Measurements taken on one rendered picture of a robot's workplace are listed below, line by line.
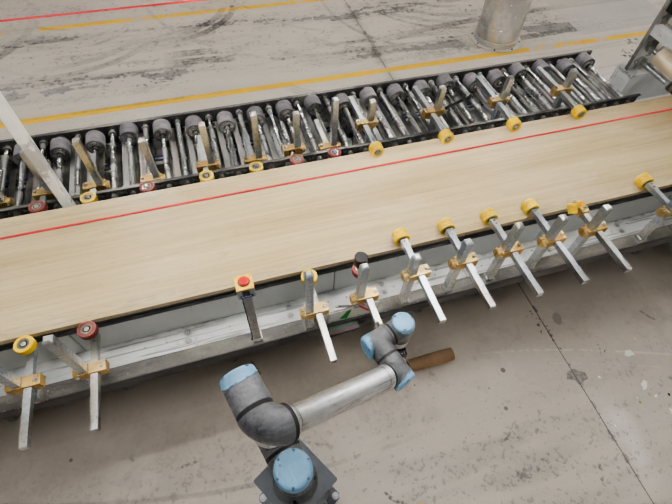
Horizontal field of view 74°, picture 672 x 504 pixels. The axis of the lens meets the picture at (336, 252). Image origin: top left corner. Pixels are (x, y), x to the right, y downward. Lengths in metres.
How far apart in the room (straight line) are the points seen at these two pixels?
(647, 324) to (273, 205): 2.69
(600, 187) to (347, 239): 1.52
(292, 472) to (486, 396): 1.53
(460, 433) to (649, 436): 1.13
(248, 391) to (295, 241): 1.09
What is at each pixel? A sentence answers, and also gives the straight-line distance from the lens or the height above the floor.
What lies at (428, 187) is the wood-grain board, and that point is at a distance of 2.58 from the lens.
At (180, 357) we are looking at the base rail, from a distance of 2.26.
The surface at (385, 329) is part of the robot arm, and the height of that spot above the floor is 1.18.
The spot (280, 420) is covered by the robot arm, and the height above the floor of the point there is 1.43.
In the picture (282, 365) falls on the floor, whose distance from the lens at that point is 2.91.
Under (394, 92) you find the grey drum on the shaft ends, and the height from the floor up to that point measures 0.85.
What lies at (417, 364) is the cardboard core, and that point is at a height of 0.08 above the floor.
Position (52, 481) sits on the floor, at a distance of 3.08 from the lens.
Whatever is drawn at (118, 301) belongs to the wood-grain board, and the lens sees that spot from 2.25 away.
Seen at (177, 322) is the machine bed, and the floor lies 0.68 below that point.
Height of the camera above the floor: 2.72
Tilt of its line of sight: 55 degrees down
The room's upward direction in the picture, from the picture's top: 4 degrees clockwise
